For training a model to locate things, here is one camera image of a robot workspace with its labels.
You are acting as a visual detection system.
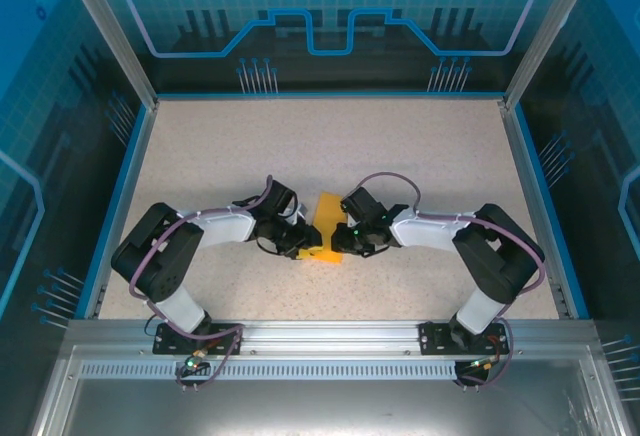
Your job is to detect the wide aluminium mounting beam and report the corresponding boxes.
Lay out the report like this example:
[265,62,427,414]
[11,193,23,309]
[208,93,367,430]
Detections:
[67,318,597,358]

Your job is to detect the steel cabinet panel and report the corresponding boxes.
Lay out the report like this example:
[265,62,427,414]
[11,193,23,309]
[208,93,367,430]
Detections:
[29,345,627,436]

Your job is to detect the blue edge strip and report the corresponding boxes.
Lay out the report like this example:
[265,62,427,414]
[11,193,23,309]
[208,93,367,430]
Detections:
[513,103,591,320]
[74,103,151,320]

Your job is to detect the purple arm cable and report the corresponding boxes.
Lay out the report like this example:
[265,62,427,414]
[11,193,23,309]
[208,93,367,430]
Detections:
[128,174,275,391]
[357,171,547,392]

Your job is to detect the thin aluminium cross rail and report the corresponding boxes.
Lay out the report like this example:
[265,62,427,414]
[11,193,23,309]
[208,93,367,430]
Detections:
[155,90,506,103]

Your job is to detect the slotted aluminium cable duct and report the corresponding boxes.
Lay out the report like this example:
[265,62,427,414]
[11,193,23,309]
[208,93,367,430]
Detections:
[78,361,460,380]

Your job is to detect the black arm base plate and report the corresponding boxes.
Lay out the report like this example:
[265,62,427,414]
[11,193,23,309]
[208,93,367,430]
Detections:
[418,319,519,356]
[152,322,246,356]

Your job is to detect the brass cable connector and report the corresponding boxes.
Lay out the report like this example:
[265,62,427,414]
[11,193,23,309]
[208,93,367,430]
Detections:
[183,348,212,371]
[467,355,502,373]

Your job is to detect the aluminium side rail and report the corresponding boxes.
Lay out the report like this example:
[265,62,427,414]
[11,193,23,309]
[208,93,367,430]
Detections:
[83,98,161,320]
[499,98,575,320]

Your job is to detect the thin black wire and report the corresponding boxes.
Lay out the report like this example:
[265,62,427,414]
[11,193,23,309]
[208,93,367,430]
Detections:
[143,310,169,338]

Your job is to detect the aluminium frame post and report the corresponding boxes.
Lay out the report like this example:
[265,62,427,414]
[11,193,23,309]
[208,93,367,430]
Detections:
[55,0,160,110]
[502,0,604,110]

